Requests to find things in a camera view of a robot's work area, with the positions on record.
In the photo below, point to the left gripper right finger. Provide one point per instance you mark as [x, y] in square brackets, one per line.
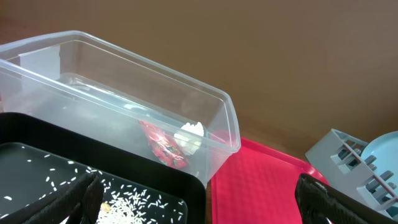
[318, 203]

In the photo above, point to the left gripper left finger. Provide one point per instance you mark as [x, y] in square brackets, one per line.
[77, 203]

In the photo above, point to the rice food waste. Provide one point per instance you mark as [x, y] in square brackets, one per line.
[27, 179]

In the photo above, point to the red snack wrapper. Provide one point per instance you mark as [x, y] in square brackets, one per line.
[164, 147]

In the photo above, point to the white tissue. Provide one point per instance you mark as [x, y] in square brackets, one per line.
[188, 144]

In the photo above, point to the grey dishwasher rack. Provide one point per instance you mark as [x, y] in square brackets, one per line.
[338, 157]

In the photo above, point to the black plastic tray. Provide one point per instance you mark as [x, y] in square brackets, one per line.
[28, 136]

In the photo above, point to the red serving tray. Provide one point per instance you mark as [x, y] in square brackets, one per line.
[256, 185]

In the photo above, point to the light blue plate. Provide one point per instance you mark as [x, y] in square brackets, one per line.
[384, 149]

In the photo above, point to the clear plastic bin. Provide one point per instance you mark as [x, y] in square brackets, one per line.
[92, 87]

